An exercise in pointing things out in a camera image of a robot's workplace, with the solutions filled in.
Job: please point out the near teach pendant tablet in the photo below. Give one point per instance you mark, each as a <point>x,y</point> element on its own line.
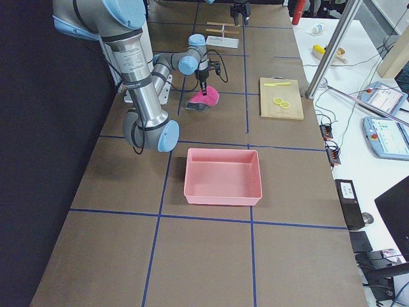
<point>387,138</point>

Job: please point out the yellow plastic knife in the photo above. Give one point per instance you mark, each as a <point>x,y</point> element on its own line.
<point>277,84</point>

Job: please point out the far teach pendant tablet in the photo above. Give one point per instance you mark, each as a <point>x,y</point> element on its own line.
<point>383,97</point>

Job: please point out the black power box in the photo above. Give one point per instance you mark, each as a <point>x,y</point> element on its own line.
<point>349,204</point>

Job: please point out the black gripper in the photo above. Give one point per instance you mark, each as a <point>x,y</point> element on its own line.
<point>236,10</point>
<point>202,75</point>

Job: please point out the red fire extinguisher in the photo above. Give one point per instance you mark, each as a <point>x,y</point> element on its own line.
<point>298,12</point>

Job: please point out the white tray wooden towel rack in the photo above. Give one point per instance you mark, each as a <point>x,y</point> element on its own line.
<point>219,32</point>

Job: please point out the teach pendant tablet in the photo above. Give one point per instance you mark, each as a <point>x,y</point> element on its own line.
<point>383,97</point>
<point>387,138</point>

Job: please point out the pink plastic bin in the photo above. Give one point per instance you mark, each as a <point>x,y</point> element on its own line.
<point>215,176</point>

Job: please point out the magenta and grey cleaning cloth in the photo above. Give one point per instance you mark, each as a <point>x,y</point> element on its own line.
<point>200,101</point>

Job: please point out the lemon slice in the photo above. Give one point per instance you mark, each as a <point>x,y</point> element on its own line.
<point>285,105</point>
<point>277,101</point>

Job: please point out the aluminium frame post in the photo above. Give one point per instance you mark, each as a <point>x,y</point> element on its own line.
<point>342,27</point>

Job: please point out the bamboo cutting board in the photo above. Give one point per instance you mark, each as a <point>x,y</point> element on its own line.
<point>290,94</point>

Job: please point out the rear lemon slice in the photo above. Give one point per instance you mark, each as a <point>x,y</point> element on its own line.
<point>285,105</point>

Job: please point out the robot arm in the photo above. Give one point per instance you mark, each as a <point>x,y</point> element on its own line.
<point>147,83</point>
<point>119,24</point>

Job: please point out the front lemon slice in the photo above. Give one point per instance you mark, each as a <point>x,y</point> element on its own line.
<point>277,101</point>

